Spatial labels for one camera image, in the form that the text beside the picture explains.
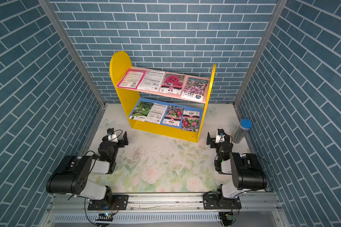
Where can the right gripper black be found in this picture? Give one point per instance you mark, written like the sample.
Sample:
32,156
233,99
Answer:
210,140

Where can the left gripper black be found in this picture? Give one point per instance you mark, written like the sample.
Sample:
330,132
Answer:
121,144

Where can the purple flower seed packet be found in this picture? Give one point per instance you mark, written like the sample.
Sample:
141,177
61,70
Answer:
194,89

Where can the white text seed packet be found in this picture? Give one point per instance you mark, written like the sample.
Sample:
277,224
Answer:
152,81

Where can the hollyhock magenta flower packet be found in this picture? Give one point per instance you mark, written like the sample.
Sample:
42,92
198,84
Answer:
172,84

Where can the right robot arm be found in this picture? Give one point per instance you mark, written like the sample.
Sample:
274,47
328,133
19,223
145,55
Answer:
245,170

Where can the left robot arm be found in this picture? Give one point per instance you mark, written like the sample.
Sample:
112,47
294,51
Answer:
72,174

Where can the small chrysanthemum seed packet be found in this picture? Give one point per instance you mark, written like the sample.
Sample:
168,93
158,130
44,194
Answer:
190,121

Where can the green gourd seed packet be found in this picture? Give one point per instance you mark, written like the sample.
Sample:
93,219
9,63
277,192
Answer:
141,111

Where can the white text packet lower shelf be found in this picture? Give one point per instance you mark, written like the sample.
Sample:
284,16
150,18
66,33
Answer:
156,113

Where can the yellow wooden shelf unit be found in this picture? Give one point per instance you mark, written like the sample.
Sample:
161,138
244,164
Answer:
120,63

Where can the pink-bordered seed packet back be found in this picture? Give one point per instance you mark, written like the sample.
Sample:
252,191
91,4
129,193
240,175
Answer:
131,79

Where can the floral table mat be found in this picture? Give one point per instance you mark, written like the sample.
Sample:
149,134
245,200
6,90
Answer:
154,163

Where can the silver canister blue lid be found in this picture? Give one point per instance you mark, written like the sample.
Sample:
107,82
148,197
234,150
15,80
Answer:
244,126

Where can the chrysanthemum packet pink band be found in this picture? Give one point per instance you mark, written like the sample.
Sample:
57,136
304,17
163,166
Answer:
173,116

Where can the left circuit board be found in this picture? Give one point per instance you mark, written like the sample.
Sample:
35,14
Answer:
104,217

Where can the circuit board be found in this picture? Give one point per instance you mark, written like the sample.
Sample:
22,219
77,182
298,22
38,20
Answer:
104,217
229,218

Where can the right circuit board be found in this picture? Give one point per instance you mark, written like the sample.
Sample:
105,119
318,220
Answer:
229,218

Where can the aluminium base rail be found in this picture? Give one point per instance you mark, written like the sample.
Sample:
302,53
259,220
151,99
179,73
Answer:
258,209

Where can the right corner aluminium post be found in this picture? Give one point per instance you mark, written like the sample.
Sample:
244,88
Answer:
263,42

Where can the corner aluminium post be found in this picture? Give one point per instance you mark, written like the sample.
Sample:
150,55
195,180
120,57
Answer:
263,42
55,21

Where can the left corner aluminium post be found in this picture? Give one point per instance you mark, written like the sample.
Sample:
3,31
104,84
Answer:
55,21

